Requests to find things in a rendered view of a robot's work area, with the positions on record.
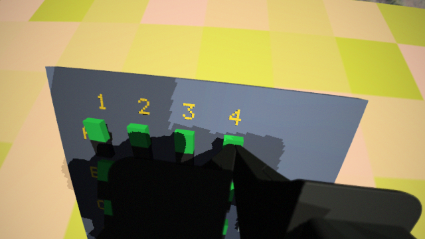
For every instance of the grey switch panel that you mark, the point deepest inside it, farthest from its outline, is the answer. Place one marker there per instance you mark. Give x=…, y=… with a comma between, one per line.
x=104, y=116

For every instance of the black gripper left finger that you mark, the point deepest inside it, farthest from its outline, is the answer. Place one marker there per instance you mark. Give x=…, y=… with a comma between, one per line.
x=191, y=192

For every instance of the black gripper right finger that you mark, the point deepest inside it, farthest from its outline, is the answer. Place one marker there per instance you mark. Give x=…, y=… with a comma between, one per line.
x=270, y=206

